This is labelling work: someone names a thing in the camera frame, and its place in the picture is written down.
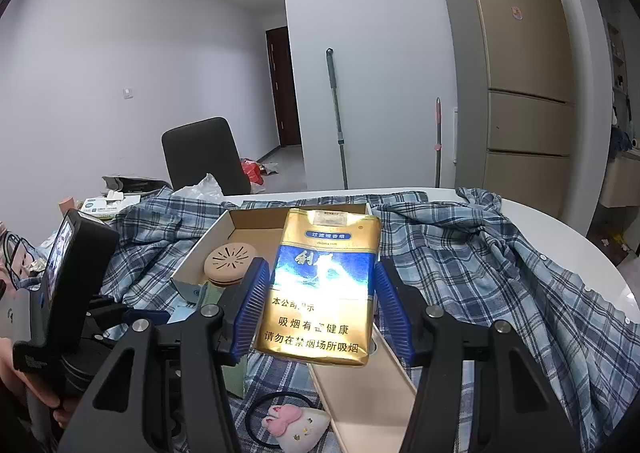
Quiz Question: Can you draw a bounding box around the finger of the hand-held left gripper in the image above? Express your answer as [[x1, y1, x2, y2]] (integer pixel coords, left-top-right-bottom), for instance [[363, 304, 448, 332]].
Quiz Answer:
[[122, 308, 172, 329]]

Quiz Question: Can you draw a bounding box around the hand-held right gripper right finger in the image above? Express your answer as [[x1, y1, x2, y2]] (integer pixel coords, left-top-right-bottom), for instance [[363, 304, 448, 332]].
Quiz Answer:
[[374, 260, 581, 453]]

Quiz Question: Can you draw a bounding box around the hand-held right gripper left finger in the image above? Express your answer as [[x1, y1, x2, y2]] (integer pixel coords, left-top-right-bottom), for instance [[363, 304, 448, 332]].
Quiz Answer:
[[57, 257, 271, 453]]

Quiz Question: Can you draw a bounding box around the gold and blue cigarette pack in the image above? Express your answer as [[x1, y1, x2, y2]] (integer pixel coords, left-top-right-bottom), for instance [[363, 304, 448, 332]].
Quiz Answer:
[[252, 207, 381, 368]]

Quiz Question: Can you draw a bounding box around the shallow cardboard box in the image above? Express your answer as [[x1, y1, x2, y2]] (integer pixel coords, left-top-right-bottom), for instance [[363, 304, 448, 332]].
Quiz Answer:
[[172, 203, 373, 301]]

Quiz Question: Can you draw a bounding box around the person's left hand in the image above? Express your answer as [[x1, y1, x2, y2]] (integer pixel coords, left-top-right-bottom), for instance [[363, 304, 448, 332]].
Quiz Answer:
[[0, 335, 76, 431]]

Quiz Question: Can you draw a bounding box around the round tan perforated disc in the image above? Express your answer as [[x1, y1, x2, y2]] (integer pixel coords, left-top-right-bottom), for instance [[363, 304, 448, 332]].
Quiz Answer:
[[203, 243, 261, 286]]

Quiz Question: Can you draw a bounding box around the green and white tissue box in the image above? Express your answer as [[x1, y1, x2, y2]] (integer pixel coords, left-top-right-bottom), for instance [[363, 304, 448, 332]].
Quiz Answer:
[[80, 191, 126, 221]]

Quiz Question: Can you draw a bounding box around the blue plaid shirt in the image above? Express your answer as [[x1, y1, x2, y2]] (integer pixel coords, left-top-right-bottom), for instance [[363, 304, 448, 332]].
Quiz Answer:
[[97, 188, 640, 453]]

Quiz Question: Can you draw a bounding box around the cream cardboard lid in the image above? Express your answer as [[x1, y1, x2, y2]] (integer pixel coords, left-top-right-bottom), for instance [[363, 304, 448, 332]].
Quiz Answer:
[[307, 323, 418, 453]]

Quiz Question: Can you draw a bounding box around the black flat case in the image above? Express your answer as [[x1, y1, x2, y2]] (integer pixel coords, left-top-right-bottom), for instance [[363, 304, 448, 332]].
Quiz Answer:
[[102, 175, 171, 194]]

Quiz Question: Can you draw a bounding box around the white plush with pink bunny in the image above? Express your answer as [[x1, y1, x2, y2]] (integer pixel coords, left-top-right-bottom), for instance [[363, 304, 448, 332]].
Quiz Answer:
[[262, 403, 331, 453]]

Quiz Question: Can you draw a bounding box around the white plastic bag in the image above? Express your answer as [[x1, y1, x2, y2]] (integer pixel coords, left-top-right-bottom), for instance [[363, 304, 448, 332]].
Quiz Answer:
[[172, 174, 236, 206]]

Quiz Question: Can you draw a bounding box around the red bag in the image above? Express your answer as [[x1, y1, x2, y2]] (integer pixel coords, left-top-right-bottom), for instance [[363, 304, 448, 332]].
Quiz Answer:
[[240, 159, 265, 185]]

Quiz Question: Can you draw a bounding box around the black chair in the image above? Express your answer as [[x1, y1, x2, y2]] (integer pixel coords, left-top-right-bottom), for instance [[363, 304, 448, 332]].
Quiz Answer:
[[161, 117, 251, 196]]

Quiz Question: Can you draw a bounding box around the dark brown door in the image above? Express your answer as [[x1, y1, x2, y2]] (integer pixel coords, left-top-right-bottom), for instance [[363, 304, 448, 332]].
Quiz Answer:
[[265, 26, 302, 148]]

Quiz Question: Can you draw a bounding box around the beige cabinet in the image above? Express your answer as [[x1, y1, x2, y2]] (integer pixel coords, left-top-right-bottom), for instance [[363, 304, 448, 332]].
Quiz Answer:
[[599, 153, 640, 208]]

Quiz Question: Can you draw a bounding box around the blue cloth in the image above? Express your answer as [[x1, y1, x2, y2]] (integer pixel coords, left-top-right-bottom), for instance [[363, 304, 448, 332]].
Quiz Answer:
[[611, 128, 637, 161]]

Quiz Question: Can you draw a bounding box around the gold refrigerator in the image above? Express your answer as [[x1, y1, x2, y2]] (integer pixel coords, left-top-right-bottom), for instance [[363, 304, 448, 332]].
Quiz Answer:
[[437, 0, 576, 218]]

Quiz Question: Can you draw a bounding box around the black cable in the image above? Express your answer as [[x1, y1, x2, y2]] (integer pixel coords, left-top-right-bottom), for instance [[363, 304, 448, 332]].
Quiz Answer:
[[0, 232, 37, 286]]

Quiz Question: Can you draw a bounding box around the black hair tie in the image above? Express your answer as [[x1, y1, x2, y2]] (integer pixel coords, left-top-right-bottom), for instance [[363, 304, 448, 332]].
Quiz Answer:
[[246, 390, 321, 449]]

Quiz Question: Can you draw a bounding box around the pink broom handle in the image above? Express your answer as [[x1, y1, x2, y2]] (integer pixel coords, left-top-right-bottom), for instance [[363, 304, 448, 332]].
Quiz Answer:
[[433, 97, 443, 188]]

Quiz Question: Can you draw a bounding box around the grey mop handle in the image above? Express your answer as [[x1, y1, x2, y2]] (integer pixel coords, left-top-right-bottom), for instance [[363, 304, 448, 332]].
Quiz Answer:
[[326, 48, 349, 190]]

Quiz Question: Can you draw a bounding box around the wall shelf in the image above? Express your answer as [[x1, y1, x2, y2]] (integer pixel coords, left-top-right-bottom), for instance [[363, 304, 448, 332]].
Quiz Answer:
[[602, 18, 631, 101]]

